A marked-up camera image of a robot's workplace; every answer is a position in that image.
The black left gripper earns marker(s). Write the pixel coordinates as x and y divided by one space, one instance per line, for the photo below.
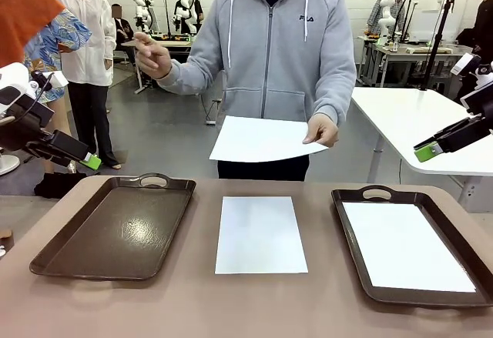
23 122

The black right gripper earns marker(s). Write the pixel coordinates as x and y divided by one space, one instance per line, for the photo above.
481 101

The white A4 paper sheet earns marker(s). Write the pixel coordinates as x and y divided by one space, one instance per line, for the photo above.
262 238
404 245
262 138

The grey sleeved right forearm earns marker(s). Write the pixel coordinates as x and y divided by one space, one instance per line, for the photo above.
188 78

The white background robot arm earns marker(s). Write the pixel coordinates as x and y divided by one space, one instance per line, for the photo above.
141 11
184 11
389 11

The grey sleeved left forearm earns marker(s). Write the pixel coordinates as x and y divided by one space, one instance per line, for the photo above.
335 103

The person's right hand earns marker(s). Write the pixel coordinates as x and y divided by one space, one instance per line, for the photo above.
154 61

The person's left hand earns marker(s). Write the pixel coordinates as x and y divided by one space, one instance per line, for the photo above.
323 132

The black bag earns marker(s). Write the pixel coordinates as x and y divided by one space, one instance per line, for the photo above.
58 186

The white chair base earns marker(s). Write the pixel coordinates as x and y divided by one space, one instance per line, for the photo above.
7 164

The white rounded table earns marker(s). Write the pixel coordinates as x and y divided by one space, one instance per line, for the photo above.
404 114

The black tripod pole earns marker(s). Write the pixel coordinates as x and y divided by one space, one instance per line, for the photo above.
437 45

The steel top background table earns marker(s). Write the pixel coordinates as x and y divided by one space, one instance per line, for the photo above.
416 51

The person in white jacket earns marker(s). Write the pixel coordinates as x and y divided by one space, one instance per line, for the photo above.
88 45

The person in black clothes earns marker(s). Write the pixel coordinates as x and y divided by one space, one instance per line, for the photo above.
479 26

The brown plastic serving tray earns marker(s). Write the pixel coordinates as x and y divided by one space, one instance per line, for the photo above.
354 238
115 245

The person in orange floral clothes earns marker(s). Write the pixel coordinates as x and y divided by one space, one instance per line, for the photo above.
38 37

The black tripod stand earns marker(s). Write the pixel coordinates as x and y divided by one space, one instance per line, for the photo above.
406 7

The seated person in dark clothes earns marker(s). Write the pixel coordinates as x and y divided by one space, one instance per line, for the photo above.
124 28

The person in plaid shirt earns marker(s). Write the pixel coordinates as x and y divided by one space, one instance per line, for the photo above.
375 20

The background work table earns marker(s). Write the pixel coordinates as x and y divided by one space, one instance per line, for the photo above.
181 43

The person in grey hoodie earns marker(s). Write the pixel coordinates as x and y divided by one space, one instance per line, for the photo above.
277 64

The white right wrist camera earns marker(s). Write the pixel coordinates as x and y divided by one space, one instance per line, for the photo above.
464 64

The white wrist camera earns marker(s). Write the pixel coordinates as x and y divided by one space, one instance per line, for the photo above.
58 79
464 64

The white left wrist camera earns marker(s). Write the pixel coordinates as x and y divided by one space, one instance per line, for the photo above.
58 79

